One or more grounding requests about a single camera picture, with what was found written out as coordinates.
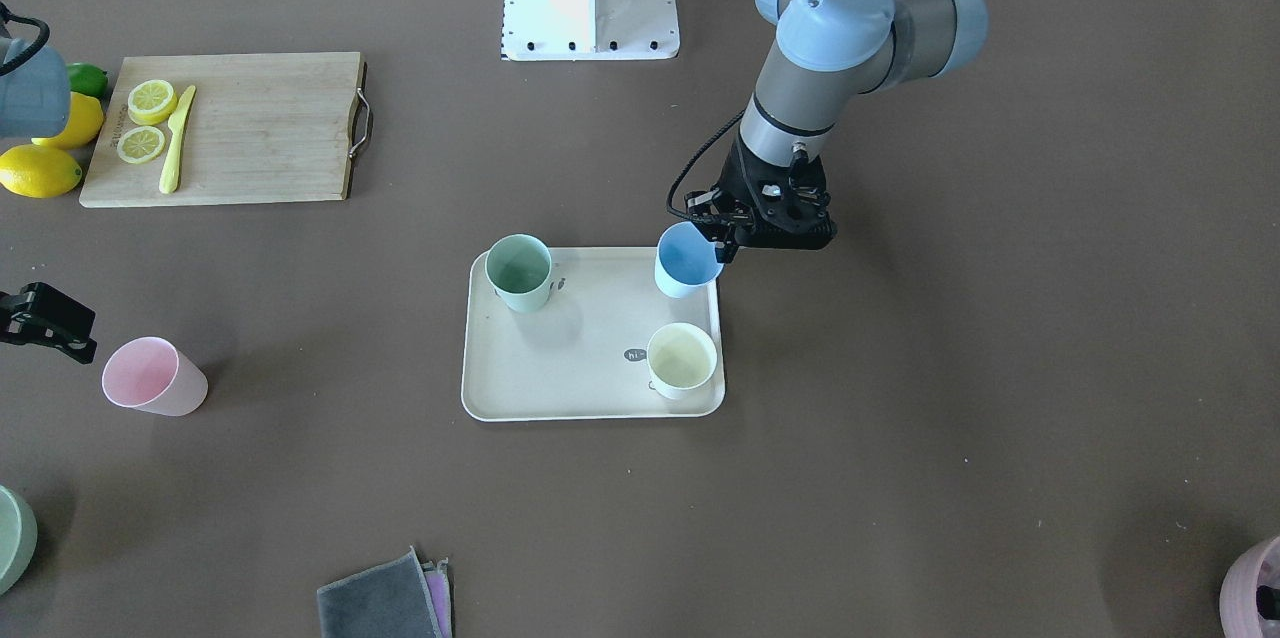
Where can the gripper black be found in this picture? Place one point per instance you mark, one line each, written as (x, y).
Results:
(42, 315)
(716, 216)

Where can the blue cup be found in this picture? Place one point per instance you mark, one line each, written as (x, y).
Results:
(685, 261)

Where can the pink cup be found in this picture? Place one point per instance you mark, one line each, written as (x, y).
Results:
(150, 374)

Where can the cream white cup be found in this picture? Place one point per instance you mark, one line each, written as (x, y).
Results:
(681, 359)

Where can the green cup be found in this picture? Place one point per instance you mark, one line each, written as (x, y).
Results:
(518, 268)

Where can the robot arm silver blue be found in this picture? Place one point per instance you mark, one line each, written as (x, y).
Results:
(826, 51)
(35, 101)

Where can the beige tray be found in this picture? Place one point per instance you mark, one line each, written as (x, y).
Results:
(582, 355)

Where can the yellow lemon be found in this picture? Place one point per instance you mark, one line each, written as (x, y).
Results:
(39, 172)
(83, 125)

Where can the lemon half slice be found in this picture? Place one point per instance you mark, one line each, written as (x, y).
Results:
(141, 144)
(151, 102)

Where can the mint green bowl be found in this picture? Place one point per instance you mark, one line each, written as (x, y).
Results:
(19, 534)

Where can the yellow plastic knife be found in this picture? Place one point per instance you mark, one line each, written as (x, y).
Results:
(176, 122)

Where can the green lime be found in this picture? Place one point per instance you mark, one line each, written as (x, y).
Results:
(87, 79)

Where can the wooden cutting board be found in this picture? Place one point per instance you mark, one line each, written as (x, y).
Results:
(276, 127)

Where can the grey folded cloth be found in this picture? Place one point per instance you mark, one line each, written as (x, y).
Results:
(406, 597)

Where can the pink bowl with ice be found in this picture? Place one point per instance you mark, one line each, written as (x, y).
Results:
(1249, 593)

